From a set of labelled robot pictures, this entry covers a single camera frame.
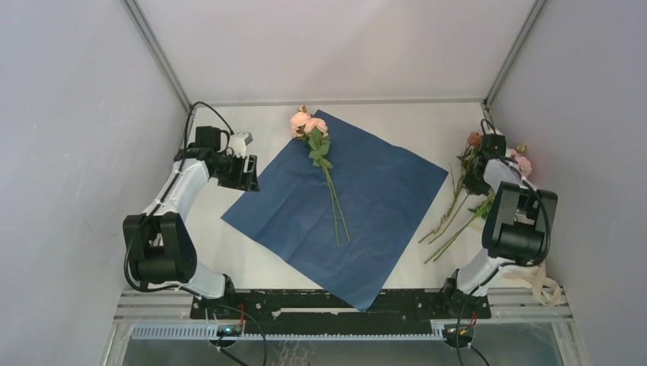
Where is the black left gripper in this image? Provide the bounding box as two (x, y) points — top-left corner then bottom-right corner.
(213, 151), (259, 192)

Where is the pink fake rose stem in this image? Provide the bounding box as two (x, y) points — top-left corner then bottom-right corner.
(423, 143), (534, 265)
(290, 105), (348, 245)
(301, 117), (351, 244)

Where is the blue wrapping paper sheet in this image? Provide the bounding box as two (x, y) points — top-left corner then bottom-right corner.
(223, 111), (448, 310)

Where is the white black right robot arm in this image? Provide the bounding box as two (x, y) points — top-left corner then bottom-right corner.
(440, 132), (558, 317)

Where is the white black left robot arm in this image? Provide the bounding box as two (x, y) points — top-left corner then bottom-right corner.
(123, 126), (259, 318)

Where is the cream ribbon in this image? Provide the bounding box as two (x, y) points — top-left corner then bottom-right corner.
(503, 262), (565, 307)

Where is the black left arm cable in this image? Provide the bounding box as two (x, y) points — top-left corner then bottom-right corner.
(124, 101), (236, 294)

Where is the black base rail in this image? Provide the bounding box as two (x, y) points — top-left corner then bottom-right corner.
(190, 289), (491, 332)

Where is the white cable duct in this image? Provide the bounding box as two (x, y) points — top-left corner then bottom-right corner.
(130, 323), (445, 341)

